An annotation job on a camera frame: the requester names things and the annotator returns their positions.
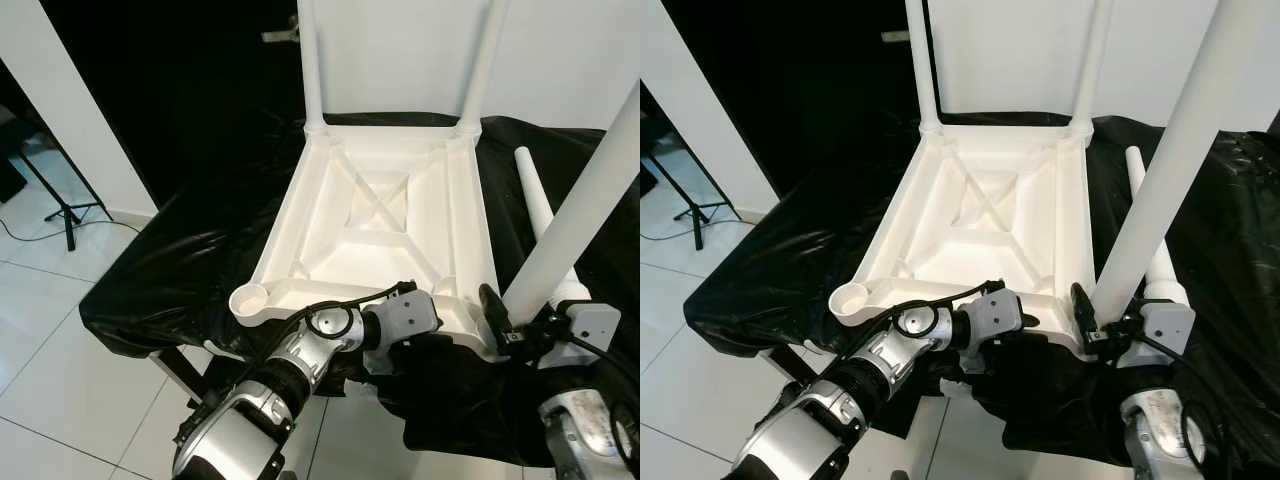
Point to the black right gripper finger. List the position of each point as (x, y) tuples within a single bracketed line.
[(493, 312), (1083, 310)]

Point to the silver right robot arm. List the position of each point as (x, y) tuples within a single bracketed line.
[(1160, 435), (585, 435)]

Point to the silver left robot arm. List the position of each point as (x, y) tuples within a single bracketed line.
[(300, 365), (890, 365)]

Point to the black tripod stand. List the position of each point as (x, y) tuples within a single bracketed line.
[(65, 205), (695, 205)]

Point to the black plastic cover sheet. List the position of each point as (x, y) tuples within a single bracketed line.
[(170, 270), (770, 270)]

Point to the black door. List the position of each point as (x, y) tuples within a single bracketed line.
[(790, 90), (180, 90)]

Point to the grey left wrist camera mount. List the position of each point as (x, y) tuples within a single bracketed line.
[(995, 315), (410, 315)]

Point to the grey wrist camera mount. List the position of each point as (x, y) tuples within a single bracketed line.
[(590, 325), (995, 315), (410, 315), (1168, 325)]

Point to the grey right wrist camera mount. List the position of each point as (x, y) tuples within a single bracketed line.
[(1168, 325), (590, 325)]

